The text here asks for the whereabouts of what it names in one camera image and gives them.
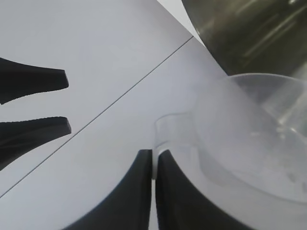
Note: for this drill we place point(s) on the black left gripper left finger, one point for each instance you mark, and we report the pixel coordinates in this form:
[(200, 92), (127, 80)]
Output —
[(129, 203)]

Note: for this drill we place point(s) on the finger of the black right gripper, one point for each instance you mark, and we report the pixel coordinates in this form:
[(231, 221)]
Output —
[(28, 80), (28, 136)]

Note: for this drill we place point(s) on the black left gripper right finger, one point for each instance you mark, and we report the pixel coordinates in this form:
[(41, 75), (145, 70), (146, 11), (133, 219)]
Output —
[(182, 206)]

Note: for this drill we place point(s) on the clear plastic measuring cup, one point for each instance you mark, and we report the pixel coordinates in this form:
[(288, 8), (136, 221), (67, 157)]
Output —
[(239, 134)]

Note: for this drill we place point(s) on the stainless steel mixing bowl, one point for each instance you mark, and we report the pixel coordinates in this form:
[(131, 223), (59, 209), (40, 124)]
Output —
[(251, 33)]

